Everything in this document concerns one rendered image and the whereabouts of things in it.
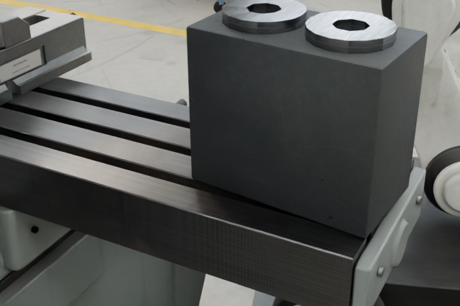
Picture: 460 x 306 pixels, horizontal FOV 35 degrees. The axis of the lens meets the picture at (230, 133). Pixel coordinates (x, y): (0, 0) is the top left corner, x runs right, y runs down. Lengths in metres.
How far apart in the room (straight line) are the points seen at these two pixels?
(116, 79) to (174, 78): 0.28
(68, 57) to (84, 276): 0.35
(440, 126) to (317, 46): 0.65
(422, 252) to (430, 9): 0.45
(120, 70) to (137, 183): 2.78
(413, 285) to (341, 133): 0.62
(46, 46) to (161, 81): 2.34
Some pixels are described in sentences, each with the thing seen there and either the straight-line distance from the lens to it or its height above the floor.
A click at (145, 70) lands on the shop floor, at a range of 3.60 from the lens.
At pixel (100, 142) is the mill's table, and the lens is 0.94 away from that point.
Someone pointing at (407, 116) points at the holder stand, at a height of 1.04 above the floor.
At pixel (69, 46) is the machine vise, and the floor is 0.96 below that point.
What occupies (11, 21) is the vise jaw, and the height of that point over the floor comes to 1.04.
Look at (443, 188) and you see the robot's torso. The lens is 1.33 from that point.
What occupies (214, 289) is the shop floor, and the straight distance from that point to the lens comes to 2.13.
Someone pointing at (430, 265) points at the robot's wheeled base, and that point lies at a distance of 1.34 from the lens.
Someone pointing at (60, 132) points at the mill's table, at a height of 0.93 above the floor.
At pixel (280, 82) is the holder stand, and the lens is 0.71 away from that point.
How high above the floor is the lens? 1.37
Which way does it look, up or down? 28 degrees down
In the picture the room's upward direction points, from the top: straight up
